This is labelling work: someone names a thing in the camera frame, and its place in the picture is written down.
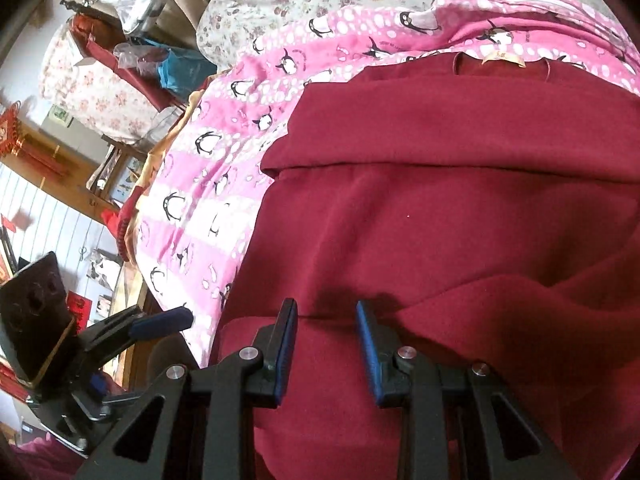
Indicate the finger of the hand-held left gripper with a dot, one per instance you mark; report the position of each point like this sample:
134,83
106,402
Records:
107,400
160,322

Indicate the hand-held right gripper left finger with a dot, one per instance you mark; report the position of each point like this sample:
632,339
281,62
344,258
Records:
284,355

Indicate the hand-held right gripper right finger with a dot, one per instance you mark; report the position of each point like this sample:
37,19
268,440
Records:
369,355

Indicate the dark red garment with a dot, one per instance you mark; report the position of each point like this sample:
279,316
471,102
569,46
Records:
425,235

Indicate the red paper decoration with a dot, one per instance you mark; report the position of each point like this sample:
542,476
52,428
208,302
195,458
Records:
80,310

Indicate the pink penguin print blanket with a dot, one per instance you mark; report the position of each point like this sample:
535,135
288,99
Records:
200,200

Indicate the wooden cabinet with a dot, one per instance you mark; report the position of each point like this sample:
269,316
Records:
117,180

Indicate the white floral furniture cover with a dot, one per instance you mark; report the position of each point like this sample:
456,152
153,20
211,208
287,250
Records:
85,95

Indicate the blue bag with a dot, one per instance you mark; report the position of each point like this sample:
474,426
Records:
182,70

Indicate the clear plastic bag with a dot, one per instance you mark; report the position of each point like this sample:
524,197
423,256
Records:
137,10
132,55

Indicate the red chair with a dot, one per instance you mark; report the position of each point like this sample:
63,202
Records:
100,52

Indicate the beige curtain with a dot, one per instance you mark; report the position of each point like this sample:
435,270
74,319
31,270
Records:
185,10

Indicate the red knot wall decoration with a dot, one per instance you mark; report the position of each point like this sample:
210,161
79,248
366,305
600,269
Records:
7,132

